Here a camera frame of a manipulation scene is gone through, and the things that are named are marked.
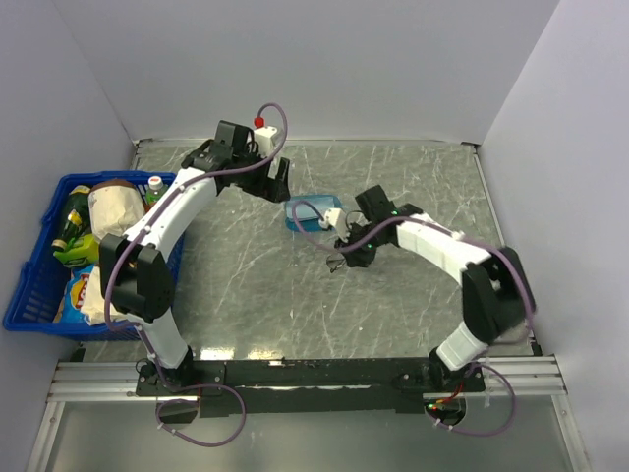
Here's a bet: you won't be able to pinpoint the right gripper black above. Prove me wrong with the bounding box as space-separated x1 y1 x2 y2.
334 222 385 270

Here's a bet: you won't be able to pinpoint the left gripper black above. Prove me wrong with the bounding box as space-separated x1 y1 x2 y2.
232 147 289 203

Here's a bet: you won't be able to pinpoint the black thin sunglasses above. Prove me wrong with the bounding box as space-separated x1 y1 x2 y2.
325 253 347 273

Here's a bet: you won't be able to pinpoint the light blue cleaning cloth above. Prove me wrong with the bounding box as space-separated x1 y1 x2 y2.
285 194 334 221

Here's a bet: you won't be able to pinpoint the blue translucent glasses case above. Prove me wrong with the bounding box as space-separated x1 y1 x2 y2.
284 194 342 233

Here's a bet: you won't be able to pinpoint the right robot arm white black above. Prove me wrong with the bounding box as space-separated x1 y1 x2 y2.
320 185 536 391

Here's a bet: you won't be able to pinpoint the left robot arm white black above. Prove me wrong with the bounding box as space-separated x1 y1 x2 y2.
99 116 290 395

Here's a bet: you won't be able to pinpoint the green bottle white cap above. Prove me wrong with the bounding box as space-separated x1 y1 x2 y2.
145 175 167 207

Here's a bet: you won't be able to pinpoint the brown white paper bag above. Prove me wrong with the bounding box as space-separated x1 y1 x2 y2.
87 179 145 243

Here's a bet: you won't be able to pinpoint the dark green glass bottle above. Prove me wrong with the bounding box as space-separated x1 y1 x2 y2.
51 185 91 252

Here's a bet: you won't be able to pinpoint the lime green snack pack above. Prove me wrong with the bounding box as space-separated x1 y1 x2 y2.
53 233 99 267

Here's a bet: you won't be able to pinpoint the blue yellow chips bag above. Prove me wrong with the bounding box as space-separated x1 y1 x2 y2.
53 265 95 325

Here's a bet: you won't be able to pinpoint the blue plastic basket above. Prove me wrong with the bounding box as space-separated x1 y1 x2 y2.
2 170 188 341

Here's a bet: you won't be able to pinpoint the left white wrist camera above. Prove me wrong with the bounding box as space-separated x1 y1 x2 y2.
254 116 282 158

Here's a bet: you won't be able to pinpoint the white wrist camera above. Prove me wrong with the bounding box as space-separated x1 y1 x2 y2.
254 116 282 158
319 207 348 235

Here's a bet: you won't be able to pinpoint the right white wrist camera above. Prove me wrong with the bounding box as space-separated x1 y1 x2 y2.
319 207 348 235

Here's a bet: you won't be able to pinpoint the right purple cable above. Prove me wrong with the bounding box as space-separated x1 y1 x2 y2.
291 198 537 438

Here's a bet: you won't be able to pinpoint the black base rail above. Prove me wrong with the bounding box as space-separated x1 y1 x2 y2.
136 357 486 418

